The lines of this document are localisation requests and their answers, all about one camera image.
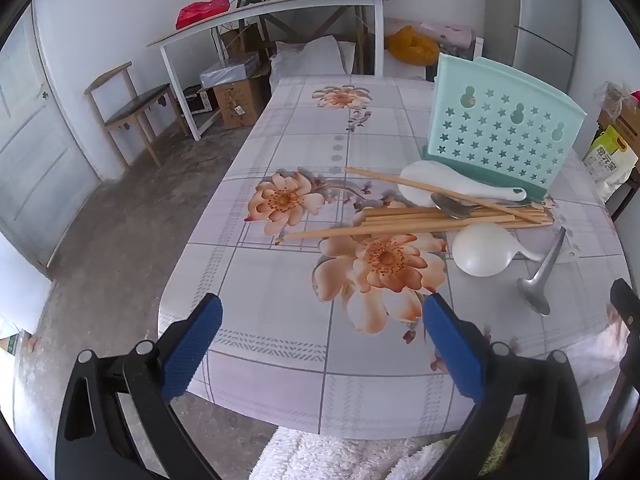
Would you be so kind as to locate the white sack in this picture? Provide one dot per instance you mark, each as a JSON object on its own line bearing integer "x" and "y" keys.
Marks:
{"x": 310, "y": 57}

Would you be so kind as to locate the white fluffy cloth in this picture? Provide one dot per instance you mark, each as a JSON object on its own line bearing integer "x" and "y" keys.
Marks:
{"x": 300, "y": 455}

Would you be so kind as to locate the teal perforated utensil holder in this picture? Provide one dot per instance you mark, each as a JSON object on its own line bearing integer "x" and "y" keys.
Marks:
{"x": 500, "y": 85}

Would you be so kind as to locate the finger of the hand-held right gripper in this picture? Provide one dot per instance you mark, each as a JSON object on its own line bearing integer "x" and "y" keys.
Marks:
{"x": 627, "y": 305}

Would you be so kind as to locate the tall cardboard box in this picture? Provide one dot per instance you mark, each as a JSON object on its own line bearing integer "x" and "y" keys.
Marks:
{"x": 240, "y": 102}

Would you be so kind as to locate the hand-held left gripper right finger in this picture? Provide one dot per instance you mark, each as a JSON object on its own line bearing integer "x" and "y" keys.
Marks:
{"x": 452, "y": 350}

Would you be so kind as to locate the white framed table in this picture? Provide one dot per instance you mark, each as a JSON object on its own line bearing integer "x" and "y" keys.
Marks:
{"x": 280, "y": 7}

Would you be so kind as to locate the pink padded bundle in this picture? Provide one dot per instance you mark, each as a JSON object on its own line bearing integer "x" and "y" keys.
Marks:
{"x": 450, "y": 32}

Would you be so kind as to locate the large cardboard box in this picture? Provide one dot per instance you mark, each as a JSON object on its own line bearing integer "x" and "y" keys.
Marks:
{"x": 627, "y": 125}

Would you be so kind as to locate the yellow green rice bag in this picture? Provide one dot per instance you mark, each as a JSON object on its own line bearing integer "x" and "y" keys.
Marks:
{"x": 607, "y": 157}

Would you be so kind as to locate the white toaster oven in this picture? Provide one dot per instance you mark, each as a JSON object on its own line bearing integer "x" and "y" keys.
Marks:
{"x": 197, "y": 102}

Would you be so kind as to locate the pile of wooden chopsticks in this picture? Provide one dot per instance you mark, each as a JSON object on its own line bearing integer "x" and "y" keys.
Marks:
{"x": 400, "y": 227}

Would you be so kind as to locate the red plastic bag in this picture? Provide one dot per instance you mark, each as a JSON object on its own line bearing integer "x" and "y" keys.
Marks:
{"x": 200, "y": 12}

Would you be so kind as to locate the silver wrapped box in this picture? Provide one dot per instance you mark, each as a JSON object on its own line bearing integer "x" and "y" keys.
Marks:
{"x": 227, "y": 72}

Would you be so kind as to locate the brown cardboard box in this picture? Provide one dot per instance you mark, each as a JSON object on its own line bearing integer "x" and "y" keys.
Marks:
{"x": 240, "y": 40}

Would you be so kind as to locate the white rice paddle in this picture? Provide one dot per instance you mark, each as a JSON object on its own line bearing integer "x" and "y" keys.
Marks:
{"x": 450, "y": 180}
{"x": 480, "y": 250}

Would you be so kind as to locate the wooden chair with dark seat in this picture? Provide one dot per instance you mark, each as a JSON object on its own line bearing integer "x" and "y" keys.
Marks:
{"x": 135, "y": 102}

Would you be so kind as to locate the dark wooden stool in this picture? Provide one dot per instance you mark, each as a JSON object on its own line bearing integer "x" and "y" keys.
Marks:
{"x": 627, "y": 200}

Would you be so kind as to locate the small green box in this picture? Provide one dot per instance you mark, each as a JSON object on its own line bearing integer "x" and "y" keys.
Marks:
{"x": 17, "y": 342}

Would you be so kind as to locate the metal spoon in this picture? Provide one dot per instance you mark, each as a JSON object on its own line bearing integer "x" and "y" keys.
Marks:
{"x": 450, "y": 205}
{"x": 535, "y": 295}

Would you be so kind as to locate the yellow plastic bag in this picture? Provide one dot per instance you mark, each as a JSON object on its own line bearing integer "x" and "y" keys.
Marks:
{"x": 410, "y": 45}

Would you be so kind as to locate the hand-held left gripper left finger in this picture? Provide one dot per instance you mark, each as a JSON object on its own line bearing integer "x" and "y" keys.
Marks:
{"x": 192, "y": 345}

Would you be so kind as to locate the silver refrigerator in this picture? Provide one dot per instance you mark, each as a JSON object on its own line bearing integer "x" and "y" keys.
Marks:
{"x": 545, "y": 10}

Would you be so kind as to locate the white flat board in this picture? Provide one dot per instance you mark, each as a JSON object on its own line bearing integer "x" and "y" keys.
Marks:
{"x": 478, "y": 49}

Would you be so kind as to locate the crumpled clear bag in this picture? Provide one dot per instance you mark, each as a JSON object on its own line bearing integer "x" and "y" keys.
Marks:
{"x": 612, "y": 97}

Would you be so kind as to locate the white panel door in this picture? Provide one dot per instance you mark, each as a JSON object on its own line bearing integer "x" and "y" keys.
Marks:
{"x": 35, "y": 160}

